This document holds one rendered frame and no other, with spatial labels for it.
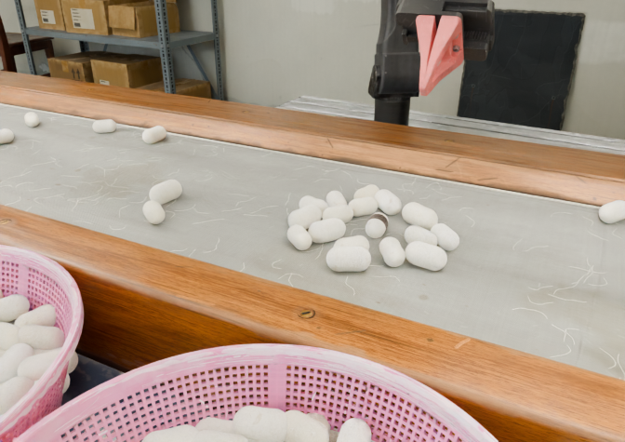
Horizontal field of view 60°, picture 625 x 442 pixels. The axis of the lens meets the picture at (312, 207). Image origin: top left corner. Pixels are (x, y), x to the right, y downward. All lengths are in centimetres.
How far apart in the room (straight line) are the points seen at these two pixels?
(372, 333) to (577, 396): 12
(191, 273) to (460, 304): 21
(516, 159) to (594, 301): 25
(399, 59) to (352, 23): 184
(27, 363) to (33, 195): 30
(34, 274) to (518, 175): 49
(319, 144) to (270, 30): 232
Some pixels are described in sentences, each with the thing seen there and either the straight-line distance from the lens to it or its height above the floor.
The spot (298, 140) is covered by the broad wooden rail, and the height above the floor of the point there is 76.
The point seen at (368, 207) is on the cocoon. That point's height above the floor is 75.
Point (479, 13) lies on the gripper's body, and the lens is 62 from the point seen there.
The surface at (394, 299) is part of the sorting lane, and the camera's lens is 43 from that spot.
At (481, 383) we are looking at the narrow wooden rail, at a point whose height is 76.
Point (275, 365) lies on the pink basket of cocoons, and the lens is 34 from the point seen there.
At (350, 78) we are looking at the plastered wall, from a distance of 282.
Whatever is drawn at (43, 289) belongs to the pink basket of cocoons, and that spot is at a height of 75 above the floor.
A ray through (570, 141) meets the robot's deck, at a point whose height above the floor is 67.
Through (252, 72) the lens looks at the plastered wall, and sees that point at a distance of 312.
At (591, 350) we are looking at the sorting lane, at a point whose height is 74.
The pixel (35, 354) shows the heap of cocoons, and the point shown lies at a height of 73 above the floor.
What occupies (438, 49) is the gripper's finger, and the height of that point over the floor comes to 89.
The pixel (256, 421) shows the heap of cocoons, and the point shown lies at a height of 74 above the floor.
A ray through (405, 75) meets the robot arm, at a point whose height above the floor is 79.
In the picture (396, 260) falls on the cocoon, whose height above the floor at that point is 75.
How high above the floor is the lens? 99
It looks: 26 degrees down
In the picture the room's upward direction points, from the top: straight up
